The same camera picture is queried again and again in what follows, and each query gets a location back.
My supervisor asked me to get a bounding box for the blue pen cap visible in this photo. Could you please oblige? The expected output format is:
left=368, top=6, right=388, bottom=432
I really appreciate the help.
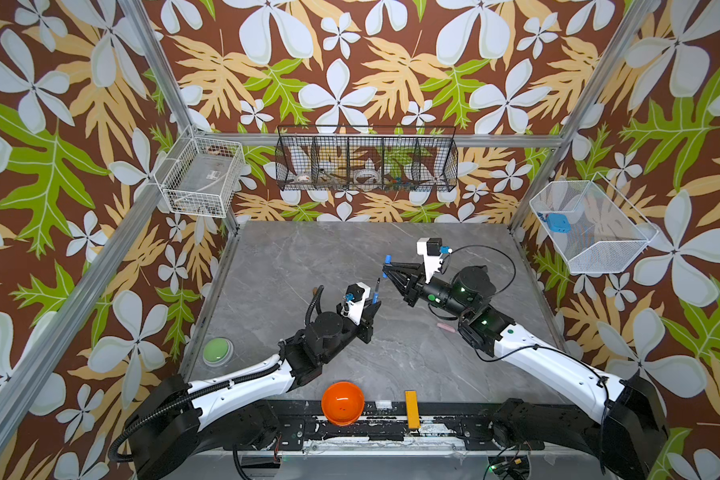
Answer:
left=382, top=255, right=391, bottom=279

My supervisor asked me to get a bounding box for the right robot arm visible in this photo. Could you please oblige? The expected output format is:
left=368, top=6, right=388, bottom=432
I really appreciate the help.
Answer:
left=383, top=262, right=669, bottom=479

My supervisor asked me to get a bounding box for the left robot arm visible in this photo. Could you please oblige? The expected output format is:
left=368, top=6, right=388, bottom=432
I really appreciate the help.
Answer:
left=107, top=282, right=381, bottom=479

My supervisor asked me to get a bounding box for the orange bowl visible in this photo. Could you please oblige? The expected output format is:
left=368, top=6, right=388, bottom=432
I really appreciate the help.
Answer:
left=320, top=381, right=365, bottom=427

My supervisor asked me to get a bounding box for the yellow block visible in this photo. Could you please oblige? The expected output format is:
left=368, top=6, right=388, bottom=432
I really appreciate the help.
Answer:
left=405, top=390, right=421, bottom=430

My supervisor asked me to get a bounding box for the green push button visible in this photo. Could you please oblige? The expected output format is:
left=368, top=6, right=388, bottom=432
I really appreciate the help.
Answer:
left=202, top=337, right=234, bottom=367

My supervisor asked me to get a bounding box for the blue object in basket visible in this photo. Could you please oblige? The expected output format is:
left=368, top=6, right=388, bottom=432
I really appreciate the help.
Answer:
left=544, top=213, right=572, bottom=234

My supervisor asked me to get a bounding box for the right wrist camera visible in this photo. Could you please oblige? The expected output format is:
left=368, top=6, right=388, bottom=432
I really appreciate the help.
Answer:
left=416, top=237, right=453, bottom=283

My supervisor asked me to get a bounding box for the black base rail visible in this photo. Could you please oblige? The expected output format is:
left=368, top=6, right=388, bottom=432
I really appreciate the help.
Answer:
left=268, top=399, right=600, bottom=454

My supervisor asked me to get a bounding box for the black wire basket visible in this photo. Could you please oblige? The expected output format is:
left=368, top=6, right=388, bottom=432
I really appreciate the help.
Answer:
left=274, top=124, right=459, bottom=192

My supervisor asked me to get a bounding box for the white wire basket right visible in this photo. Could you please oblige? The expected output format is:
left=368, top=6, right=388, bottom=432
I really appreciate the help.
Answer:
left=530, top=174, right=659, bottom=275

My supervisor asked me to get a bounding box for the white wire basket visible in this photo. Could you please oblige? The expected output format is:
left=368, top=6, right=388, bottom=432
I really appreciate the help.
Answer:
left=530, top=174, right=659, bottom=275
left=155, top=127, right=246, bottom=218

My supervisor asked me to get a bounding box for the aluminium corner frame post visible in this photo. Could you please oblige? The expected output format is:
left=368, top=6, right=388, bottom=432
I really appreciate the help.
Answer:
left=508, top=0, right=661, bottom=232

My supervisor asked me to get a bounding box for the white wire basket left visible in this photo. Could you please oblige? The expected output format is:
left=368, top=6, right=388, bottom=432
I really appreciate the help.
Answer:
left=155, top=127, right=246, bottom=218

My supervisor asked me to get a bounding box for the aluminium left corner post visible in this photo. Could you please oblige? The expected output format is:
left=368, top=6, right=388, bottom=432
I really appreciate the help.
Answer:
left=119, top=1, right=239, bottom=236

